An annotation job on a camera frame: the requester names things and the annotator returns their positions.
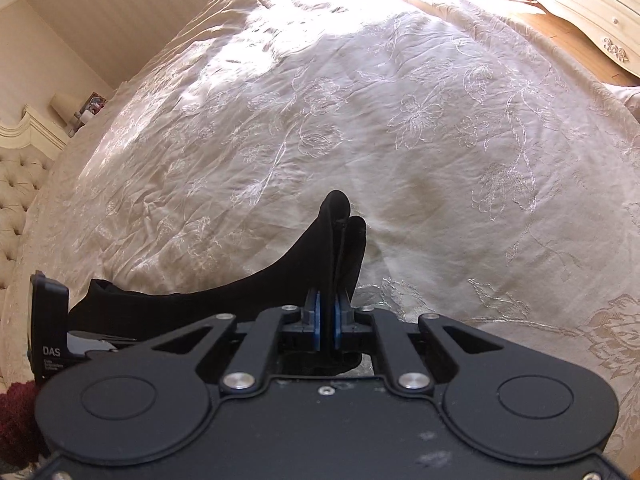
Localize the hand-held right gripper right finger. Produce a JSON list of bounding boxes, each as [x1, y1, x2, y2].
[[330, 292, 506, 393]]

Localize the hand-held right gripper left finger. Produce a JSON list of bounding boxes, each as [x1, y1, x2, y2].
[[147, 289, 326, 392]]

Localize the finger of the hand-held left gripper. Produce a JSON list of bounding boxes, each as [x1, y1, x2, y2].
[[85, 331, 143, 359]]

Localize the black pants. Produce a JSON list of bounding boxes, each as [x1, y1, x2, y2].
[[67, 190, 368, 376]]

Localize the cream tufted headboard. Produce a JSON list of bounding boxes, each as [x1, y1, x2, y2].
[[0, 105, 68, 291]]

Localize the cream embroidered bedspread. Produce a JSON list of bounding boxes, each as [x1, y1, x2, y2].
[[0, 0, 640, 461]]

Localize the white carved wardrobe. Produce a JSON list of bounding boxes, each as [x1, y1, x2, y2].
[[504, 0, 640, 79]]

